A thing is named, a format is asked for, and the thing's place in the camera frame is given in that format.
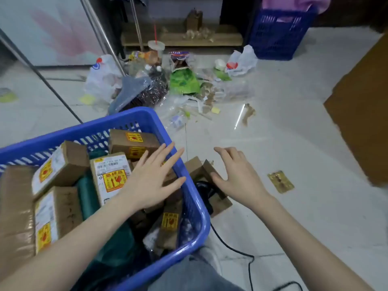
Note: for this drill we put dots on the pile of cardboard parcels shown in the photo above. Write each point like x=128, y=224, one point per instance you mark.
x=15, y=203

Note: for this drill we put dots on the green plastic scrap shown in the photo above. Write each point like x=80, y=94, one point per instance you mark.
x=222, y=76

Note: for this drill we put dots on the shiny steel tube frame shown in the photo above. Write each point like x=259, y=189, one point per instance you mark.
x=102, y=36

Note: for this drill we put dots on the person's right forearm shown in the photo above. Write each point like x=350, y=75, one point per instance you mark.
x=303, y=251

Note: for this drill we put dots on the blue plastic basket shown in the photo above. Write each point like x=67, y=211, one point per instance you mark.
x=198, y=215

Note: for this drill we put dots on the dark green mailer bag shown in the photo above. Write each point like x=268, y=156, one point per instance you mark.
x=88, y=196

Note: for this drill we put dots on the orange snack packet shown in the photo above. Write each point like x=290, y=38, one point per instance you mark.
x=148, y=56

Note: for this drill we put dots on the small yellow note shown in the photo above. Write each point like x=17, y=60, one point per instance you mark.
x=215, y=110

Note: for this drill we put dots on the open empty brown carton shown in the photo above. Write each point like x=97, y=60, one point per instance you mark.
x=194, y=166

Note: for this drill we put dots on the small clear plastic packet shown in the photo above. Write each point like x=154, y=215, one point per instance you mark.
x=178, y=121

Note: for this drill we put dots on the dark blue plastic crate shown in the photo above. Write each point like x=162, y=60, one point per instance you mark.
x=279, y=39

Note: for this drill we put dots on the wooden shelf unit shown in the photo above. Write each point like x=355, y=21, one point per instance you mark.
x=175, y=39

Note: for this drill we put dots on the dark metal tube frame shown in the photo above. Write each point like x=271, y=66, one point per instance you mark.
x=60, y=99

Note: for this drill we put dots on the plastic cup red straw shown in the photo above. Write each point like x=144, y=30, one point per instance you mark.
x=156, y=46

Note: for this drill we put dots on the white bag red blue logo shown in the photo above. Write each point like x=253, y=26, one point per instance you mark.
x=103, y=78

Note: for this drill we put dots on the clear plastic wrap heap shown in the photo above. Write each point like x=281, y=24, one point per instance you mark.
x=236, y=90

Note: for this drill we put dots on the brown paper scrap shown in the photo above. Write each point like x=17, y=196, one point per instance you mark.
x=248, y=113

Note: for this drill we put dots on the person's left forearm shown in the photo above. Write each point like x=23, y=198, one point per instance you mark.
x=75, y=248

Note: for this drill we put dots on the crumpled clear plastic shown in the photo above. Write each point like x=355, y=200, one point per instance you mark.
x=197, y=34

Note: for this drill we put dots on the steel pole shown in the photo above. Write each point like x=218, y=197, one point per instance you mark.
x=136, y=24

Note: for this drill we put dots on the pink plastic bag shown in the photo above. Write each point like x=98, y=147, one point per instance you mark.
x=291, y=4

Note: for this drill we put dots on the person's right hand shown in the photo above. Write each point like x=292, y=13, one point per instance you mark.
x=242, y=184

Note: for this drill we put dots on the white fridge pink flower print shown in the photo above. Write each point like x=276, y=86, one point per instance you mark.
x=45, y=27

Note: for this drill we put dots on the dark patterned plastic bag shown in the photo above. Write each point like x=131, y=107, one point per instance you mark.
x=156, y=90

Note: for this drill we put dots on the white bag with red lid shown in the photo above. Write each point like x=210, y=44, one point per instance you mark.
x=245, y=62

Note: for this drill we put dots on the red blue snack packet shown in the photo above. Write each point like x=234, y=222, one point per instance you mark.
x=179, y=56

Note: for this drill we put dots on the yellow paper sheet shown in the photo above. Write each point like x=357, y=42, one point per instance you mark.
x=88, y=99

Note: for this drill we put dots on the gold foil card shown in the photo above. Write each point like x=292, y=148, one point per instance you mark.
x=280, y=181

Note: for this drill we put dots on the small brown carton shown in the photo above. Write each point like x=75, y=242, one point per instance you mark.
x=194, y=21

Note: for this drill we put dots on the heap of torn paper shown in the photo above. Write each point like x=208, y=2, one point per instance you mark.
x=209, y=98

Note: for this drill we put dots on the person's left hand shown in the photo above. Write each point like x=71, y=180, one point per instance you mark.
x=145, y=184

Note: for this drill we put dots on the green plastic bag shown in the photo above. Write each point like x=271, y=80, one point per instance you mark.
x=183, y=81

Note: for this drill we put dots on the brown board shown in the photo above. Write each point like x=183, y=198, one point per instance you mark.
x=363, y=118

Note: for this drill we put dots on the white paper bowl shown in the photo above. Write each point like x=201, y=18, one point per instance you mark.
x=220, y=64

